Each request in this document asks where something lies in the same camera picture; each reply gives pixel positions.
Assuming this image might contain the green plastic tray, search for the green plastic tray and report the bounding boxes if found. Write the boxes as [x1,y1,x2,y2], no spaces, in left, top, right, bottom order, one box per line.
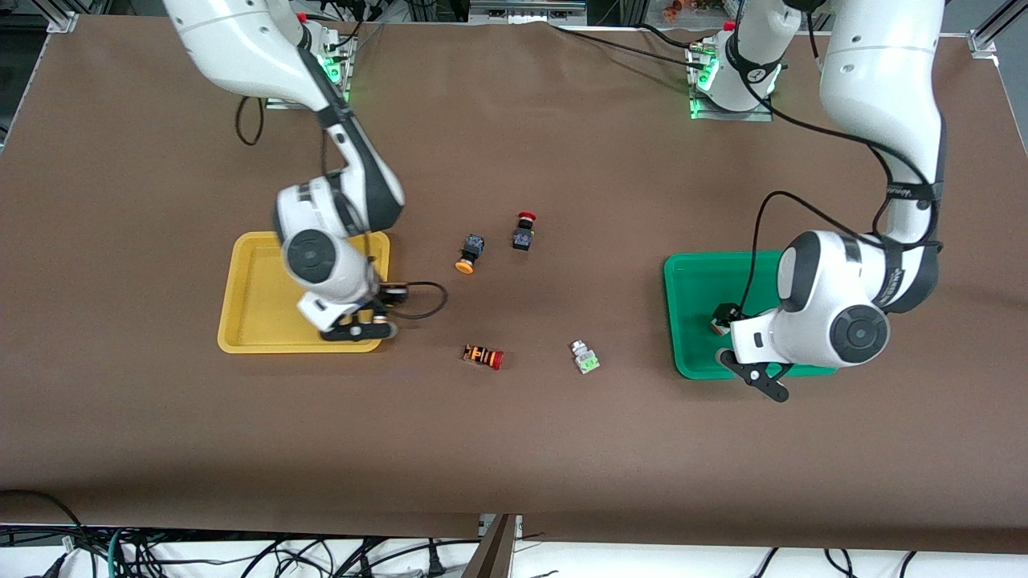
[663,250,841,380]

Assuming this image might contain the yellow plastic tray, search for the yellow plastic tray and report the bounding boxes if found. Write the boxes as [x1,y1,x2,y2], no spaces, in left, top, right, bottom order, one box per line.
[217,230,391,354]

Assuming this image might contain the brown table cover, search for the brown table cover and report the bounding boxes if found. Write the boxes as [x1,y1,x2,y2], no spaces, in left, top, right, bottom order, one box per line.
[0,16,1028,555]

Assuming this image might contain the brown wooden beam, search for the brown wooden beam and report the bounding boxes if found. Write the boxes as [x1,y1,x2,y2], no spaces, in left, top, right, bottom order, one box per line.
[462,514,519,578]

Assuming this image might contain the silver metal box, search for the silver metal box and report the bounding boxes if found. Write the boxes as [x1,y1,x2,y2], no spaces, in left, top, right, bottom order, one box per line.
[470,0,587,25]

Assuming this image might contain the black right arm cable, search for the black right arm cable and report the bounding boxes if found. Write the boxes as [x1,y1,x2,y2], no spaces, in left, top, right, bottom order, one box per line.
[235,96,448,320]

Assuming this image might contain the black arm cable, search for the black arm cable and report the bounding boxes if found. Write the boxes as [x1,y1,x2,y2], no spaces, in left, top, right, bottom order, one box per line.
[235,96,448,320]
[737,0,942,322]

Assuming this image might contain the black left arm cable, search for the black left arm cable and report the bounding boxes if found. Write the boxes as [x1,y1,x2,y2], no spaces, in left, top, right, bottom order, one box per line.
[737,0,942,322]

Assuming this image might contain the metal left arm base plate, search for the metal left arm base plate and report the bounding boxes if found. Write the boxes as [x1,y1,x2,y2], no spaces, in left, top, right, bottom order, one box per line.
[689,44,774,123]

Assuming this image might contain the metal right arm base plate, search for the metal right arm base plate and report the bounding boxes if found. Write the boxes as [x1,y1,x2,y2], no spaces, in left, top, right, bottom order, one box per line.
[265,32,354,112]

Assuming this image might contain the black cable tangle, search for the black cable tangle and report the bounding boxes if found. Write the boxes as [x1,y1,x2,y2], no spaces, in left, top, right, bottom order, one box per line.
[120,536,483,578]

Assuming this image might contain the long black table cable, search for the long black table cable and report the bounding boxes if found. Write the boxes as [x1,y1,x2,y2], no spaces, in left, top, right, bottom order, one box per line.
[549,22,708,71]

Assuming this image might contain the aluminium frame profile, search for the aluminium frame profile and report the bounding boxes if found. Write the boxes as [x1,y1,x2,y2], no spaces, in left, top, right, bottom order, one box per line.
[968,0,1028,57]

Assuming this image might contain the aluminium corner bracket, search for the aluminium corner bracket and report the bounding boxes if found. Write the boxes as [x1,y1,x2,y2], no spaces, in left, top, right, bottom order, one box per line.
[44,0,81,35]

